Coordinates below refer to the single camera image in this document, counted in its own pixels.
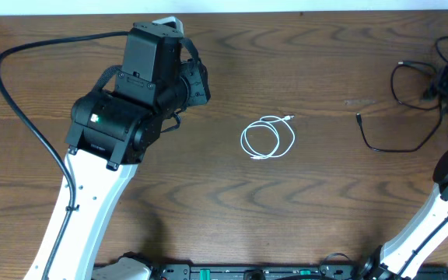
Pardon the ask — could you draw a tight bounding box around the white usb cable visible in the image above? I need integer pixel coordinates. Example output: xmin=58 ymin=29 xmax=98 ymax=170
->
xmin=240 ymin=114 xmax=296 ymax=161

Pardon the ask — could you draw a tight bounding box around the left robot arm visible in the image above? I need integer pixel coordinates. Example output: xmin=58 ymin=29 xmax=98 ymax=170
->
xmin=25 ymin=58 xmax=210 ymax=279

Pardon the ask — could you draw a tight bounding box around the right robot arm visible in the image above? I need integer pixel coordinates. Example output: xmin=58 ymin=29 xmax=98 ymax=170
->
xmin=357 ymin=61 xmax=448 ymax=279

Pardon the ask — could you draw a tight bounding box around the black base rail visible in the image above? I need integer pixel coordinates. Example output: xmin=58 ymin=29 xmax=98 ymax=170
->
xmin=145 ymin=262 xmax=448 ymax=280

